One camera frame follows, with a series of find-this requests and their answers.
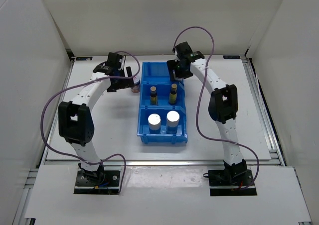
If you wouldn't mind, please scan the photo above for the gold-cap yellow bottle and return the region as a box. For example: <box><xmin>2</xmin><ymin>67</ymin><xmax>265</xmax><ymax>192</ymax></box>
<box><xmin>168</xmin><ymin>83</ymin><xmax>177</xmax><ymax>105</ymax></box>
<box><xmin>150</xmin><ymin>86</ymin><xmax>158</xmax><ymax>106</ymax></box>

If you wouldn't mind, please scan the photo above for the silver-cap shaker bottle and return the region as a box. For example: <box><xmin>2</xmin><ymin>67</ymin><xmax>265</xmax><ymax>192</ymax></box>
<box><xmin>148</xmin><ymin>113</ymin><xmax>161</xmax><ymax>131</ymax></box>
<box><xmin>166</xmin><ymin>111</ymin><xmax>180</xmax><ymax>134</ymax></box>

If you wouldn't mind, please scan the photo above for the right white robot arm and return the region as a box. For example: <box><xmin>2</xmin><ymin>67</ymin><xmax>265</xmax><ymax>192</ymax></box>
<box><xmin>167</xmin><ymin>42</ymin><xmax>247</xmax><ymax>185</ymax></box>

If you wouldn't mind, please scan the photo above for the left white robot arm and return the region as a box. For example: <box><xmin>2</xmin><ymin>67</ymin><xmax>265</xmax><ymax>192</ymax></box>
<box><xmin>58</xmin><ymin>52</ymin><xmax>134</xmax><ymax>185</ymax></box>

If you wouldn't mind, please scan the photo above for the blue three-compartment plastic bin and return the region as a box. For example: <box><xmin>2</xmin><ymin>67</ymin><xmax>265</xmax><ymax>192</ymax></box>
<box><xmin>137</xmin><ymin>62</ymin><xmax>188</xmax><ymax>144</ymax></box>

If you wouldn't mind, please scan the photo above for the aluminium front rail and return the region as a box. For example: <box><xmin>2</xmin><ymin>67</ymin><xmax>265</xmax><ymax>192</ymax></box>
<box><xmin>44</xmin><ymin>158</ymin><xmax>281</xmax><ymax>166</ymax></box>

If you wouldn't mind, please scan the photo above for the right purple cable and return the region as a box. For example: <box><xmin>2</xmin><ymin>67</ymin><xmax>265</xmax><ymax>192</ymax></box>
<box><xmin>171</xmin><ymin>25</ymin><xmax>260</xmax><ymax>191</ymax></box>

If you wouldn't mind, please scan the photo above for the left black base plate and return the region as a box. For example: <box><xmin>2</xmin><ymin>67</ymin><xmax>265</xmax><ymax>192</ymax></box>
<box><xmin>73</xmin><ymin>166</ymin><xmax>122</xmax><ymax>195</ymax></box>

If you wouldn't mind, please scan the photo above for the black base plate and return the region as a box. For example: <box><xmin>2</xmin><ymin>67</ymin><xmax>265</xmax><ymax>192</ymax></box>
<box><xmin>73</xmin><ymin>166</ymin><xmax>122</xmax><ymax>195</ymax></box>
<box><xmin>203</xmin><ymin>170</ymin><xmax>257</xmax><ymax>197</ymax></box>

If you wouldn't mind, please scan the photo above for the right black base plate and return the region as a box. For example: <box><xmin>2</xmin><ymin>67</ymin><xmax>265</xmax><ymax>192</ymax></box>
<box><xmin>203</xmin><ymin>170</ymin><xmax>257</xmax><ymax>197</ymax></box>

